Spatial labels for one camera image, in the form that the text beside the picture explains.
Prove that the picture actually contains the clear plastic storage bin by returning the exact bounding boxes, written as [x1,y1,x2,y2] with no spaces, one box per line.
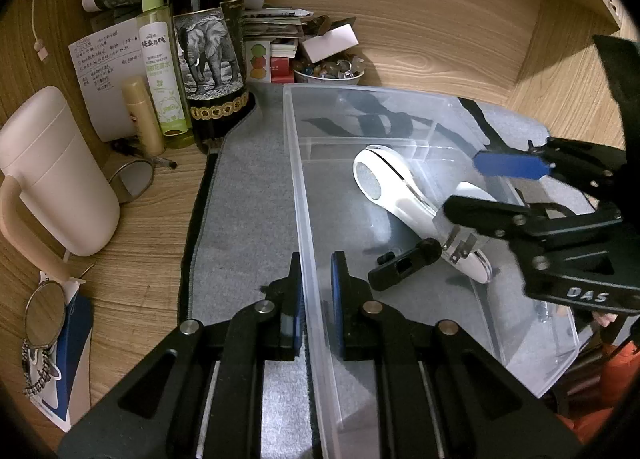
[283,84,579,458]

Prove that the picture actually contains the white handheld massager device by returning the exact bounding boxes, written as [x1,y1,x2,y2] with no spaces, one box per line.
[352,145,494,283]

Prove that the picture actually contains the grey lettered desk mat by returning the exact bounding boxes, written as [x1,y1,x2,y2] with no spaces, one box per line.
[177,83,551,459]

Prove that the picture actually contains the blue white booklet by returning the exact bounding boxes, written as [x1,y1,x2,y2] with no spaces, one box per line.
[22,291,93,432]

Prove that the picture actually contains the white bowl of trinkets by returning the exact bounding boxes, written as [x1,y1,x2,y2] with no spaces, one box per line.
[292,55,366,86]

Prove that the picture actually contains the white folded card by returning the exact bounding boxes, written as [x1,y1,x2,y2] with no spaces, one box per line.
[302,24,359,63]

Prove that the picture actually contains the small yellow tube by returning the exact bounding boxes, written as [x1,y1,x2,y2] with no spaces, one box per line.
[122,76,165,157]

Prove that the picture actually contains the stack of books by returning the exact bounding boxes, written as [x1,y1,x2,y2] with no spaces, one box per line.
[242,8,314,83]

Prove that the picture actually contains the green spray bottle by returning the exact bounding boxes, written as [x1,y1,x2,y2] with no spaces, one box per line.
[137,0,194,149]

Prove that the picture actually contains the white handwritten paper note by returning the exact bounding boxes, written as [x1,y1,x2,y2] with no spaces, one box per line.
[68,18,144,142]

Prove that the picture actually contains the dark elephant-label wine bottle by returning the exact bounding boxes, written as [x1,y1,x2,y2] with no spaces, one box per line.
[168,0,255,154]

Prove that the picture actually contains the round metal-frame glasses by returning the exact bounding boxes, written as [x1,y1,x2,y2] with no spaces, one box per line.
[18,157,178,349]

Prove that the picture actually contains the cream mug with handle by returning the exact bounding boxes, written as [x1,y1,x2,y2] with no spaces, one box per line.
[1,86,120,285]

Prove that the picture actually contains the beaded metal chain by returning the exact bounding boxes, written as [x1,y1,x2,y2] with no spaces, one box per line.
[20,340,62,397]

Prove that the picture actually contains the hanging white cord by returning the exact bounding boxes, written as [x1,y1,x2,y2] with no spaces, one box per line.
[27,0,50,63]

